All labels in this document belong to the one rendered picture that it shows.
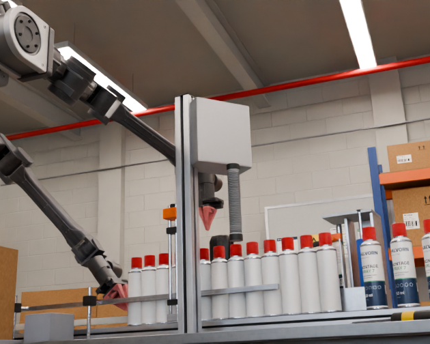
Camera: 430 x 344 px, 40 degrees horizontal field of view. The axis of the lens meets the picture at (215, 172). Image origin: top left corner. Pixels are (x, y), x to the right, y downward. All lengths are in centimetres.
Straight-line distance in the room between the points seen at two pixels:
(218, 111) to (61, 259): 576
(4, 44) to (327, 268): 92
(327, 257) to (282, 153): 490
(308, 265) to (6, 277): 89
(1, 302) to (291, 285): 84
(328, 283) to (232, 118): 52
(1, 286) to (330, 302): 95
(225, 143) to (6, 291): 78
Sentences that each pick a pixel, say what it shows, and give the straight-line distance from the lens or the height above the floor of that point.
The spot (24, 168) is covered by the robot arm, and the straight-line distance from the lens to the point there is 200.
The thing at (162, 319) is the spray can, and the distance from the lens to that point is 175.
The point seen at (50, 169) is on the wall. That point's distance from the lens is 769.
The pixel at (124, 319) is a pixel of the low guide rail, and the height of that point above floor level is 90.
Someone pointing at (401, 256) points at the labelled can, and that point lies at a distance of 150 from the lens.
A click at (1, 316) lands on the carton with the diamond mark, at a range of 187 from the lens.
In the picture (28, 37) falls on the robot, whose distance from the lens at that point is 135.
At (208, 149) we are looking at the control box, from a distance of 161.
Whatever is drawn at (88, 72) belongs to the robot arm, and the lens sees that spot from 146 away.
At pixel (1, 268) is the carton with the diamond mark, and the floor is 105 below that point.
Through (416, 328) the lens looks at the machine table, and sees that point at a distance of 104.
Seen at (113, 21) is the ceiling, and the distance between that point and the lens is 556.
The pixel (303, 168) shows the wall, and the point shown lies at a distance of 631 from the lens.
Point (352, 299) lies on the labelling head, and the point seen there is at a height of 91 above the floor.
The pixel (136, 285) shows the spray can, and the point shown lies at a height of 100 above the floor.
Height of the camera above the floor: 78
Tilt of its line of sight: 17 degrees up
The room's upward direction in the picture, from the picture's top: 2 degrees counter-clockwise
